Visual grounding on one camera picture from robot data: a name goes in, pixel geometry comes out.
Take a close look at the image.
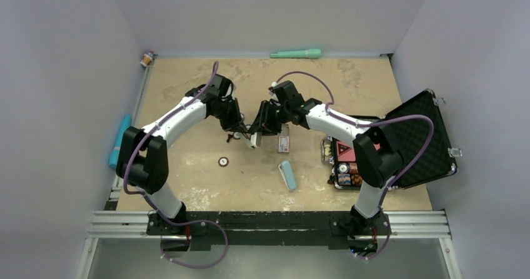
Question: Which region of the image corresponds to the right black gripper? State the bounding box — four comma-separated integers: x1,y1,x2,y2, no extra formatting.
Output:
249,100,291,136

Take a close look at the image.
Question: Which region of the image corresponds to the blue stapler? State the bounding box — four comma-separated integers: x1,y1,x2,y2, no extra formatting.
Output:
278,160,297,191

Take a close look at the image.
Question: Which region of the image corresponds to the green stapler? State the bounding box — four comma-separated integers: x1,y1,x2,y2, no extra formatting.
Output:
242,132,262,149

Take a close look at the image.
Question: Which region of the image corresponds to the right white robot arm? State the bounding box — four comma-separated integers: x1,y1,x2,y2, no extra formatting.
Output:
249,81,404,233

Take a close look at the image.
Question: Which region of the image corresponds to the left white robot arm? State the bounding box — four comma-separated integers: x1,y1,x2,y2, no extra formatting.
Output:
116,74,247,235

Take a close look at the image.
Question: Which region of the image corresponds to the orange poker chip lower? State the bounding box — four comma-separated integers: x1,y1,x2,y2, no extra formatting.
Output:
218,157,229,167

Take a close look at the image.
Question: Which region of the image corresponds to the mint green toy microphone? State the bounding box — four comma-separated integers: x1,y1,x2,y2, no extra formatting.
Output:
269,49,322,59

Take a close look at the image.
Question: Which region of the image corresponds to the small orange toy bottle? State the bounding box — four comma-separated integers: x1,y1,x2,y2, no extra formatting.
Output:
140,51,157,68

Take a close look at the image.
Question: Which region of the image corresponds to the blue toy microphone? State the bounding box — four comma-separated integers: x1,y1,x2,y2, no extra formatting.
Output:
108,114,132,170

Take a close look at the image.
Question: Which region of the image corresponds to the black poker chip case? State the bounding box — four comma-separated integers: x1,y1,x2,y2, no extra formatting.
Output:
321,89,458,190

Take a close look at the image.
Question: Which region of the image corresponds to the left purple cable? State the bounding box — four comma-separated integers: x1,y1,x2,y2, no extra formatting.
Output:
122,61,220,228

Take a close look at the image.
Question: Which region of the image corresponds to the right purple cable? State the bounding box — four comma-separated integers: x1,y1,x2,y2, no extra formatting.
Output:
271,70,436,261

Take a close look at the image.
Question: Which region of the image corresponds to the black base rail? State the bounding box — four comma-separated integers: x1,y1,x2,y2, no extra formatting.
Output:
146,211,389,253

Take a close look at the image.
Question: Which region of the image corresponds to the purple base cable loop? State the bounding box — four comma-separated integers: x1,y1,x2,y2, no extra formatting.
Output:
160,220,231,270

